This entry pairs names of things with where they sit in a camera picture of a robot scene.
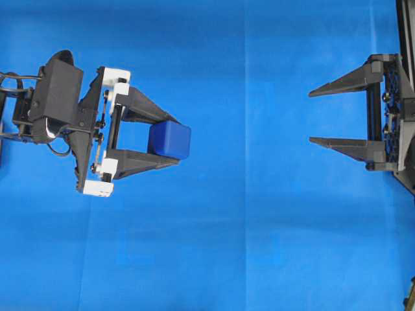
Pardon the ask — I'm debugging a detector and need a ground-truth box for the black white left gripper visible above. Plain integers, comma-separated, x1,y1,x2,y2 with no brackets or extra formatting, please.
68,67,180,197

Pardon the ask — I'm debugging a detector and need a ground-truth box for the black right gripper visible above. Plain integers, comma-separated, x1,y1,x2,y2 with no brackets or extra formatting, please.
309,54,414,172

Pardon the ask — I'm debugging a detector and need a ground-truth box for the blue block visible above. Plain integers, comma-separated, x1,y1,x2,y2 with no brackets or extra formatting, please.
147,121,191,160

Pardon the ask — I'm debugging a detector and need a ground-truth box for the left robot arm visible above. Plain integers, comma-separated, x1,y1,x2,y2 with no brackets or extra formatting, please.
1,60,191,197

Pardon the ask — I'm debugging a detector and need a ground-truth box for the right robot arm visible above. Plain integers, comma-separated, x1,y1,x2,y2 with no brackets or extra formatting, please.
309,54,414,192

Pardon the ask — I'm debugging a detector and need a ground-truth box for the dark object at edge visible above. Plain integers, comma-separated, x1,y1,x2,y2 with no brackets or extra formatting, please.
403,277,415,311

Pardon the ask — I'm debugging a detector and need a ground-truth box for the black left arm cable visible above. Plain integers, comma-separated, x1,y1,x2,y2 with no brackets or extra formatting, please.
45,124,78,157

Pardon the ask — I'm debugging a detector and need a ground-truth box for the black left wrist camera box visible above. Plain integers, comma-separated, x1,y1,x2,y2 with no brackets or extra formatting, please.
29,50,83,144

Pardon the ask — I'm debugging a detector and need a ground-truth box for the black aluminium frame rail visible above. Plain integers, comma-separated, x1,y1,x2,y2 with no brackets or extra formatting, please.
396,0,414,87

